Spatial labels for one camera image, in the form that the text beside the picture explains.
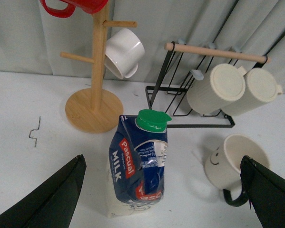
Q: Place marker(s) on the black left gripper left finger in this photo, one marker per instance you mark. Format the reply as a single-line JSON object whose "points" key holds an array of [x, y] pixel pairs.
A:
{"points": [[51, 204]]}

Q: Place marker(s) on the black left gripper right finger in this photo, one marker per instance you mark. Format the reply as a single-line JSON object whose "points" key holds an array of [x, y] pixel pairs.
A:
{"points": [[266, 192]]}

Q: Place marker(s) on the cream smiley mug black handle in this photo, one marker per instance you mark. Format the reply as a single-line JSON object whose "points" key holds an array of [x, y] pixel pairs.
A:
{"points": [[222, 167]]}

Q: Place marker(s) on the blue white milk carton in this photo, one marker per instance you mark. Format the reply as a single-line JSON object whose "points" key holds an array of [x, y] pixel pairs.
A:
{"points": [[136, 163]]}

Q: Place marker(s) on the cream ribbed cup right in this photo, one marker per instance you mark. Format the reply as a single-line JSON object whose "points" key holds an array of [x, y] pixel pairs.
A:
{"points": [[261, 89]]}

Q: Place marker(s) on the cream ribbed cup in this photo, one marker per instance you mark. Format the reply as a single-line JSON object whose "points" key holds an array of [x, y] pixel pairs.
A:
{"points": [[221, 86], [261, 89]]}

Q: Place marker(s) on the cream ribbed cup left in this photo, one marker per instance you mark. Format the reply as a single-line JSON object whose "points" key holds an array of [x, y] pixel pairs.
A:
{"points": [[221, 86]]}

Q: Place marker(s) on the wooden mug tree stand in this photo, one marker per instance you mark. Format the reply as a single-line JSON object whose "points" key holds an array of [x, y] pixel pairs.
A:
{"points": [[94, 109]]}

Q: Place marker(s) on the white mug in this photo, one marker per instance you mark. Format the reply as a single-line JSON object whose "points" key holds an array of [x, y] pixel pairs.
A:
{"points": [[123, 52]]}

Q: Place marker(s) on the red mug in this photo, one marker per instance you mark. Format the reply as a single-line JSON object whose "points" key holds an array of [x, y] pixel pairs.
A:
{"points": [[88, 6]]}

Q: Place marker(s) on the black wire cup rack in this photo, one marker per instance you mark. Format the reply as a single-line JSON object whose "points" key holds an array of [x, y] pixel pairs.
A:
{"points": [[175, 52]]}

